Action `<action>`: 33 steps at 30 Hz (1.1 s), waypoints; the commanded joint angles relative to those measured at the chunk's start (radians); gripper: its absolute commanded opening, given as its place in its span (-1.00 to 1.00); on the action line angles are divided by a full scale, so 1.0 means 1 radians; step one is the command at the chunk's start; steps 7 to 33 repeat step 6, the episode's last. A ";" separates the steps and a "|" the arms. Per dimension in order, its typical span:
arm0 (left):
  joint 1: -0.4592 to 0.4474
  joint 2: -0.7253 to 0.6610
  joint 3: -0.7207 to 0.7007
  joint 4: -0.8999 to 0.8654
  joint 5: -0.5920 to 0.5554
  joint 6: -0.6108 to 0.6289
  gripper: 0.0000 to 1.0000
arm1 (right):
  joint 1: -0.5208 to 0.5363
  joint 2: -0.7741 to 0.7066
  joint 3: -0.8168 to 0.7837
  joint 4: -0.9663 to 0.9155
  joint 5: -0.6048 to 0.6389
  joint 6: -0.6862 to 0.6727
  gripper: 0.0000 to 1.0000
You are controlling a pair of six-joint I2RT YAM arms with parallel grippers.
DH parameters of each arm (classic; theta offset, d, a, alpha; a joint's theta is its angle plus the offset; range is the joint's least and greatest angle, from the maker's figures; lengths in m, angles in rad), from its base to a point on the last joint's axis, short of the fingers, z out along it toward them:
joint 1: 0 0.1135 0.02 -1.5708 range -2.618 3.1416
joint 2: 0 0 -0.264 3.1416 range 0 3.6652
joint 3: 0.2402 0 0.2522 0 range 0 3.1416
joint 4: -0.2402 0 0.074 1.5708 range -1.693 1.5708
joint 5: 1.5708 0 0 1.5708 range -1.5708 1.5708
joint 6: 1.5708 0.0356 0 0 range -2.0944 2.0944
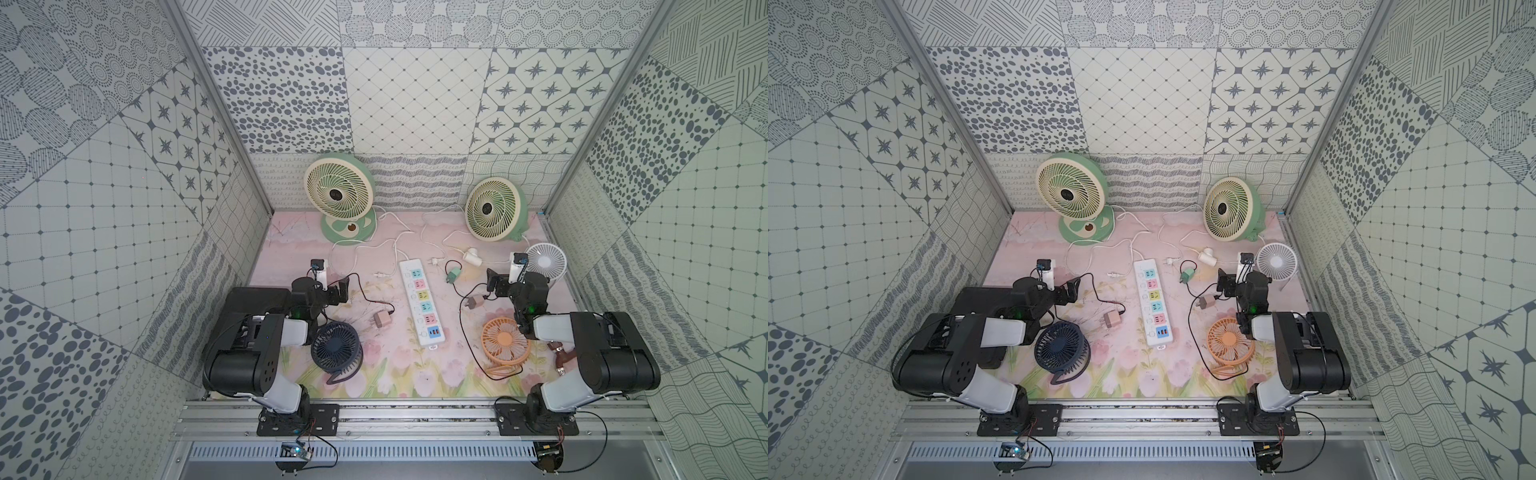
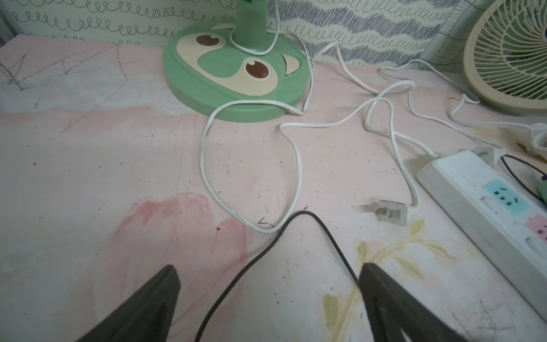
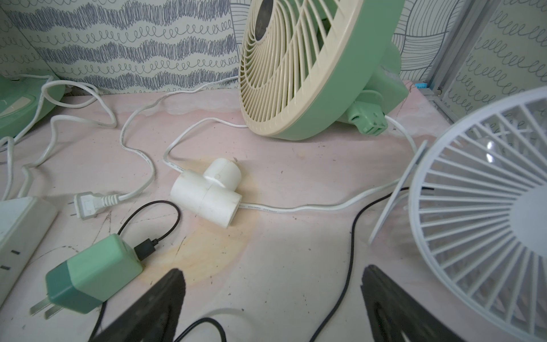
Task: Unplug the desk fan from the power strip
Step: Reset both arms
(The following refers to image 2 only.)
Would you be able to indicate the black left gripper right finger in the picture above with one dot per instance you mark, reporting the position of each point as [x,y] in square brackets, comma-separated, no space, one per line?
[394,314]

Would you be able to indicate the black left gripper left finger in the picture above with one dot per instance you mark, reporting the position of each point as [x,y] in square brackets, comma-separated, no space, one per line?
[145,316]

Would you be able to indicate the white two-pin fan plug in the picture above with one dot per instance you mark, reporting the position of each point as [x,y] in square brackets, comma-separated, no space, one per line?
[396,213]

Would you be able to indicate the white power strip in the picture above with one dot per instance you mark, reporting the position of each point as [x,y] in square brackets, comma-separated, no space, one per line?
[508,228]

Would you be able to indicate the green usb charger plug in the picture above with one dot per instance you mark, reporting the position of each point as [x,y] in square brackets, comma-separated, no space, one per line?
[542,191]

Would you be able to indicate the green cream fan left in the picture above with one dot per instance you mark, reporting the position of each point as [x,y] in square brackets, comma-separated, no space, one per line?
[245,68]

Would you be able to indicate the green cream fan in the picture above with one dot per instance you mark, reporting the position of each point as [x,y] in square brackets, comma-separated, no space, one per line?
[245,68]
[504,57]

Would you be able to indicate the green cream fan right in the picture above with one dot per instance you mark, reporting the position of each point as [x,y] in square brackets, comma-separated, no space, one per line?
[504,57]

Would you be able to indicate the white PVC tee fitting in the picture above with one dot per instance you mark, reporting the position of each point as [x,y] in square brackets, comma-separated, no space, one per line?
[531,137]

